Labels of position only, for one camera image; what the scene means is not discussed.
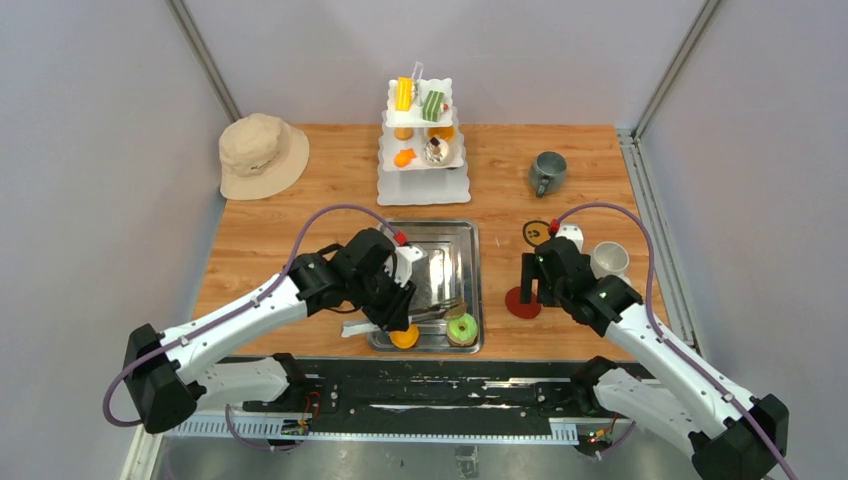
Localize green glazed donut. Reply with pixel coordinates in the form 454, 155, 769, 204
446, 313, 479, 346

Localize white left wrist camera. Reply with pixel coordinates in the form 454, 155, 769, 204
394, 245, 428, 287

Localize white cup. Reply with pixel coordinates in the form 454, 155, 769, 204
590, 241, 632, 285

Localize yellow cake slice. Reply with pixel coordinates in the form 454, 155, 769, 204
395, 77, 416, 112

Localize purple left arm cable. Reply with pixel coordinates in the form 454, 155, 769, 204
101, 203, 407, 454

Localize metal tray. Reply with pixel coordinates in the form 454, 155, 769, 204
366, 218, 484, 355

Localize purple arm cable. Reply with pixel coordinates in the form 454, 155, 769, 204
548, 201, 783, 480
101, 203, 407, 454

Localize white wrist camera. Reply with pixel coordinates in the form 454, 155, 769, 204
549, 222, 585, 252
394, 245, 428, 287

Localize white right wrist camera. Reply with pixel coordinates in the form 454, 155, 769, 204
549, 222, 585, 252

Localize orange glazed donut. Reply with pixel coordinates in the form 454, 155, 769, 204
427, 126, 456, 142

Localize orange fish cookie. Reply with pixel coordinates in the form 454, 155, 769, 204
393, 148, 417, 169

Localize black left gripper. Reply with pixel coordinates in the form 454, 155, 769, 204
349, 265, 418, 333

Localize green striped cake slice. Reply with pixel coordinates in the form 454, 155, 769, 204
421, 90, 444, 122

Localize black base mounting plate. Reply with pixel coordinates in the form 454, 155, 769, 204
241, 358, 613, 436

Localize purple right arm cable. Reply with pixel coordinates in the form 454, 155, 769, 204
548, 201, 783, 480

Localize red round coaster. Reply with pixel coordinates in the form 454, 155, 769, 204
504, 286, 542, 320

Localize white chocolate drizzle donut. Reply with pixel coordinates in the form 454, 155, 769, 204
423, 135, 451, 167

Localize tan round biscuit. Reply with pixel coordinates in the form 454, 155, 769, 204
393, 127, 415, 141

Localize beige bucket hat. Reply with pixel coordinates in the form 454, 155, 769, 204
218, 113, 310, 201

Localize yellow black round coaster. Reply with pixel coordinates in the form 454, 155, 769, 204
522, 220, 551, 248

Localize metal tongs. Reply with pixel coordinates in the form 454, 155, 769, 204
340, 298, 467, 338

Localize grey metal mug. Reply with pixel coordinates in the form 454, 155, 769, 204
528, 151, 567, 198

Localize white three-tier dessert stand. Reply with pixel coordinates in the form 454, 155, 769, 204
377, 61, 471, 206

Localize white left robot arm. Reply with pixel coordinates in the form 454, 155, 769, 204
122, 228, 426, 434

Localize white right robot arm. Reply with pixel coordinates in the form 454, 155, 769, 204
519, 236, 789, 479

